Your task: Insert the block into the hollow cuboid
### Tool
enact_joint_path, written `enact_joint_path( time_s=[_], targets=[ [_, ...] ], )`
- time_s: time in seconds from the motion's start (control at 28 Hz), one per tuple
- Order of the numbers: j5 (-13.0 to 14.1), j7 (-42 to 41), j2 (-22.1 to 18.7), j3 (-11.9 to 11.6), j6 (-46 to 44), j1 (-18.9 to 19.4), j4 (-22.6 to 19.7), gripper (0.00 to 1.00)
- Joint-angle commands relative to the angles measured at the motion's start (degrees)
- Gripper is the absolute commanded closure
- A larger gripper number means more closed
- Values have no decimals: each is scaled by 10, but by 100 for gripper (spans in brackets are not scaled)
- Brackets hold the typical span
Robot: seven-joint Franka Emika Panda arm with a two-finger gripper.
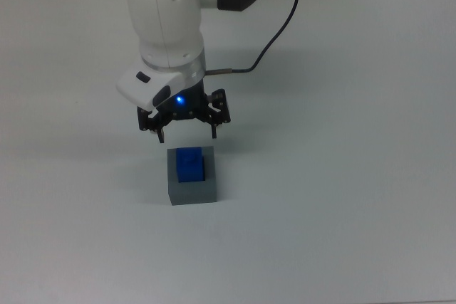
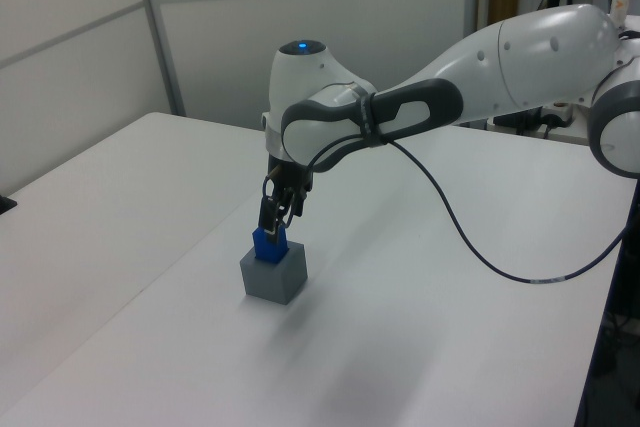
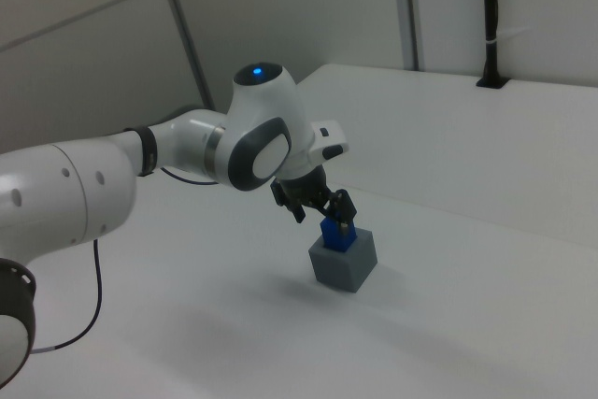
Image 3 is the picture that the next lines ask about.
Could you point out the black pole with base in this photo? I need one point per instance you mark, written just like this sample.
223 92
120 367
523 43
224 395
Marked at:
491 20

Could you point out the blue block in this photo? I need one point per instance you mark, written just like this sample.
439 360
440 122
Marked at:
334 235

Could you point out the grey hollow cuboid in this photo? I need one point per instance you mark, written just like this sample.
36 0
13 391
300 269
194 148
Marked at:
343 268

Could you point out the grey partition post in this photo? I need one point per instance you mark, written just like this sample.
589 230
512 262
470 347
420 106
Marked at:
413 6
184 30

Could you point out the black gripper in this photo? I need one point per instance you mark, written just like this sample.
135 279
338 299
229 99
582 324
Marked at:
306 189

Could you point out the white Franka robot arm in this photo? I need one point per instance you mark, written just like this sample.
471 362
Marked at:
70 193

